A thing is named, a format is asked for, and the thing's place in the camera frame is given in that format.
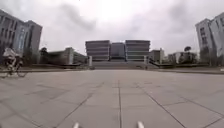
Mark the wide stone steps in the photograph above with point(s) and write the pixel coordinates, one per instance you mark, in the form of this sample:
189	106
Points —
116	65

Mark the wide grey layered building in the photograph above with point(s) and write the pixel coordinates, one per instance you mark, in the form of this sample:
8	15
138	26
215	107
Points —
98	50

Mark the small grey building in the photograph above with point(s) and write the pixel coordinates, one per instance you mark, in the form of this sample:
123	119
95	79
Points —
156	55

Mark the low brown building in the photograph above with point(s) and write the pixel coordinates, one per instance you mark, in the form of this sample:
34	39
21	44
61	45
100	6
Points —
61	57

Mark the robot's own part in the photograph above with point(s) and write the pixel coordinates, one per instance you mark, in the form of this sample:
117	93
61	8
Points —
76	125
140	125

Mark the bicycle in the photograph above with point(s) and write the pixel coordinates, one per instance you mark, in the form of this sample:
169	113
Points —
15	71

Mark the tall grey building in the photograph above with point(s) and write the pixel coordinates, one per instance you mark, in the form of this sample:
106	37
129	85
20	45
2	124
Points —
16	35

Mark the person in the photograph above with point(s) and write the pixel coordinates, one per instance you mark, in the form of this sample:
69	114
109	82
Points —
10	55

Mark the tall pale building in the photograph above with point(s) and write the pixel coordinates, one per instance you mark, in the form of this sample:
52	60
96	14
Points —
213	36

